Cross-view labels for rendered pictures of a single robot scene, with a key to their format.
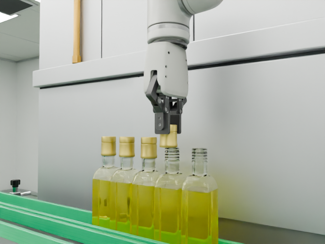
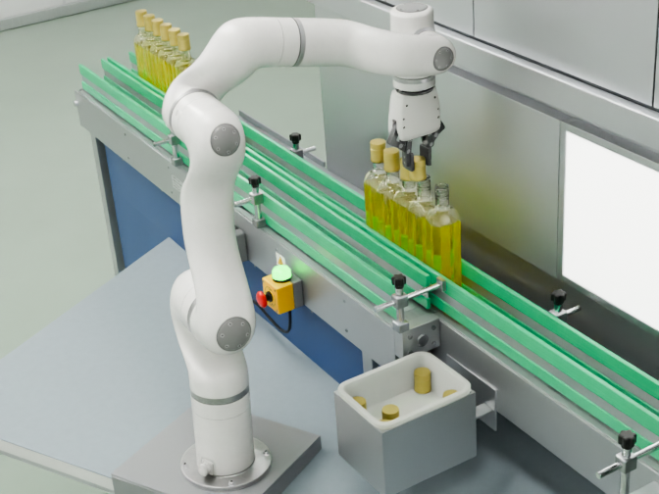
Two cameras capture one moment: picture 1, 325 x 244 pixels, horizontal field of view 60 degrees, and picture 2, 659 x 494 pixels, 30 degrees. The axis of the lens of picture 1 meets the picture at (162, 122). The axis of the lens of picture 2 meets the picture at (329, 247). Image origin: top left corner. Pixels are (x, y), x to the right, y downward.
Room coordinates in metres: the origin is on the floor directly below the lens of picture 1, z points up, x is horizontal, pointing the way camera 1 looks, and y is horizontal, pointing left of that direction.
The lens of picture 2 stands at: (-1.55, -0.92, 2.40)
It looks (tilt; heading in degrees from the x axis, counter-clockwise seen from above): 28 degrees down; 28
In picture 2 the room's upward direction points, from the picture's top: 4 degrees counter-clockwise
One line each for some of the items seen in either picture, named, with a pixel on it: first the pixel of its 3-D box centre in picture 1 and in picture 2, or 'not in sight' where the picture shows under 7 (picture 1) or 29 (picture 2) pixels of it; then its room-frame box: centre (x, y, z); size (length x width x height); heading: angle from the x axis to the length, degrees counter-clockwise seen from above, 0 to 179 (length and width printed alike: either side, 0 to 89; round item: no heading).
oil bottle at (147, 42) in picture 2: not in sight; (155, 61); (1.29, 1.14, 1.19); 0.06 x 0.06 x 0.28; 58
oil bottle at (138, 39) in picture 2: not in sight; (147, 56); (1.32, 1.19, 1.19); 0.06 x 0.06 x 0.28; 58
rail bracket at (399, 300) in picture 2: not in sight; (409, 299); (0.40, -0.05, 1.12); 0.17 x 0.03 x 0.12; 148
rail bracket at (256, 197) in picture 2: not in sight; (248, 205); (0.68, 0.48, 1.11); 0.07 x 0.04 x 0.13; 148
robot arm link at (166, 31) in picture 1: (169, 38); (415, 78); (0.55, -0.01, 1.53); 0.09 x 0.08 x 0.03; 147
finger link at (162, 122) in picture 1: (158, 116); (403, 156); (0.53, 0.01, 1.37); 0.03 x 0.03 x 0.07; 57
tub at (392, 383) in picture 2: not in sight; (404, 404); (0.25, -0.10, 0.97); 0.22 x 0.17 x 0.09; 148
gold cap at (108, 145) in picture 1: (108, 145); (378, 150); (0.66, 0.13, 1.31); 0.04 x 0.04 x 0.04
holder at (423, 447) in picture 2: not in sight; (417, 419); (0.28, -0.11, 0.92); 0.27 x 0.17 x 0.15; 148
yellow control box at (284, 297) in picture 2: not in sight; (281, 292); (0.57, 0.35, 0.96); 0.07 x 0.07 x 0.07; 58
